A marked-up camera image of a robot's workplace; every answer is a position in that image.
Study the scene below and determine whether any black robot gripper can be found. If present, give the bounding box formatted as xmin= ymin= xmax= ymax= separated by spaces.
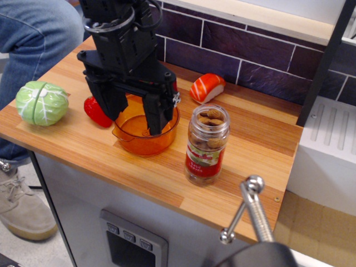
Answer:
xmin=77 ymin=26 xmax=180 ymax=136

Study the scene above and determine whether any clear jar of almonds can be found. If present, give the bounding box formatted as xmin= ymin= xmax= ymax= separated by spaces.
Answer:
xmin=185 ymin=104 xmax=230 ymax=186

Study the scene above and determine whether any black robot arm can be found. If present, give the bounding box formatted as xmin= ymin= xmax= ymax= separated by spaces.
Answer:
xmin=77 ymin=1 xmax=180 ymax=136

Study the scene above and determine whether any orange transparent plastic pot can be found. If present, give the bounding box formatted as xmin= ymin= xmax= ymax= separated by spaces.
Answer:
xmin=112 ymin=95 xmax=180 ymax=156

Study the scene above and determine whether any red toy strawberry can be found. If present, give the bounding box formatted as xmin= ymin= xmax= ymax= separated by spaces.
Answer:
xmin=84 ymin=96 xmax=112 ymax=128

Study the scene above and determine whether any toy salmon sushi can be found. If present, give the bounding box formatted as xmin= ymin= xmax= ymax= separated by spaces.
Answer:
xmin=189 ymin=73 xmax=226 ymax=105

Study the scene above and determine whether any green toy cabbage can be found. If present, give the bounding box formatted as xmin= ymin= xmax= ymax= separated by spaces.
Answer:
xmin=15 ymin=81 xmax=69 ymax=126

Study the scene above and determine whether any person's blue jeans leg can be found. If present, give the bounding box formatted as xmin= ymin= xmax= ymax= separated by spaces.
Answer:
xmin=0 ymin=0 xmax=85 ymax=162

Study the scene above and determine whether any grey oven control panel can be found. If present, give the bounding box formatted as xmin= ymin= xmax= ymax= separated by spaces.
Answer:
xmin=100 ymin=210 xmax=169 ymax=267

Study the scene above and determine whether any beige suede shoe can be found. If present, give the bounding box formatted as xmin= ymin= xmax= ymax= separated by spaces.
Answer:
xmin=1 ymin=161 xmax=58 ymax=241

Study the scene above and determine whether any white toy sink unit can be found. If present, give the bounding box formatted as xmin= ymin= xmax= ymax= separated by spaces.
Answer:
xmin=287 ymin=97 xmax=355 ymax=215

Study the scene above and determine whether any metal clamp screw handle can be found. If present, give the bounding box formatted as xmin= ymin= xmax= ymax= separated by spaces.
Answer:
xmin=220 ymin=175 xmax=275 ymax=245

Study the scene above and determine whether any black metal shelf post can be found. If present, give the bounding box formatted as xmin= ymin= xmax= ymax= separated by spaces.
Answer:
xmin=296 ymin=0 xmax=355 ymax=127

